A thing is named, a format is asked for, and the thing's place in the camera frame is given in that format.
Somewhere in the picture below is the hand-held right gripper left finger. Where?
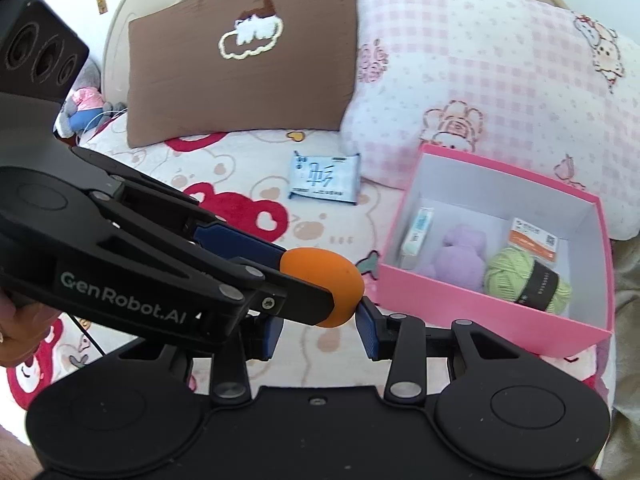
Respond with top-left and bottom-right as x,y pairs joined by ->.
119,311 -> 283,404

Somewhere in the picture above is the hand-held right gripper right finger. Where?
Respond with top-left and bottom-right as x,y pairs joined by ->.
353,296 -> 542,404

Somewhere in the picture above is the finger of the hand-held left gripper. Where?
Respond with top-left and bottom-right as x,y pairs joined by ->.
71,146 -> 289,273
91,191 -> 336,328

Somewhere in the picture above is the orange makeup sponge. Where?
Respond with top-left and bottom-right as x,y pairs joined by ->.
279,247 -> 365,328

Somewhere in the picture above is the pink cardboard box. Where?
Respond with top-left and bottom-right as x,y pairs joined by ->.
375,142 -> 615,358

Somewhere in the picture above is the small white box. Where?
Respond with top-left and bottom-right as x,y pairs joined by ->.
399,206 -> 436,270

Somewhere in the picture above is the green yarn ball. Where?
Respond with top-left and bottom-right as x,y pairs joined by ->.
482,247 -> 572,313

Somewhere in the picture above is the person's left hand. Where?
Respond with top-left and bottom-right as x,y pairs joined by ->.
0,291 -> 57,369

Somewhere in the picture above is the bear printed blanket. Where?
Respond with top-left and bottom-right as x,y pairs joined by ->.
0,127 -> 613,411

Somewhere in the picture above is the blue tissue pack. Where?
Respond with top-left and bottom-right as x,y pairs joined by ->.
288,151 -> 362,207

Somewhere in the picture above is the brown pillow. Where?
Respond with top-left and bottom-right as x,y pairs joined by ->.
126,0 -> 357,150

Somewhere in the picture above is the grey stuffed toy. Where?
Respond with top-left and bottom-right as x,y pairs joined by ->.
54,57 -> 107,137

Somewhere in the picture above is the orange white card box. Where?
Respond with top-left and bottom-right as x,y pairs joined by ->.
502,216 -> 560,266

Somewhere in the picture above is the beige satin cloth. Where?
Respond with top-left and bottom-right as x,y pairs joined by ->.
597,237 -> 640,480

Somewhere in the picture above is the pink checked pillow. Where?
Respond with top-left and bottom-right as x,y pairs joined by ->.
340,0 -> 640,241

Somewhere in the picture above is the black cable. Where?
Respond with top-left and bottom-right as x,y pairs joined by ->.
64,312 -> 107,358

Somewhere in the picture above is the white cable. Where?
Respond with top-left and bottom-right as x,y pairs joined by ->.
77,100 -> 128,136

